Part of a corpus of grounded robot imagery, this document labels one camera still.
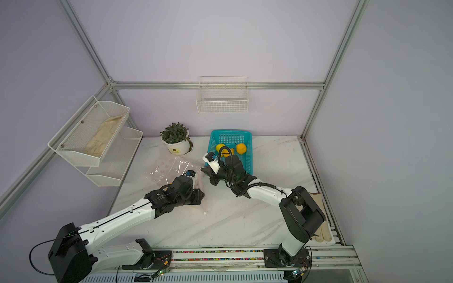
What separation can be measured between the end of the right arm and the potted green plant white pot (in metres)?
0.35

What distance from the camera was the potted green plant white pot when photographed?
980 millimetres

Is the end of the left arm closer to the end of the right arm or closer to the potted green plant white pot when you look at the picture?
the end of the right arm

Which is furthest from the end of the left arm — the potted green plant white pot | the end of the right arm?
the potted green plant white pot

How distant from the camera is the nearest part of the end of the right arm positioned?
0.65 metres
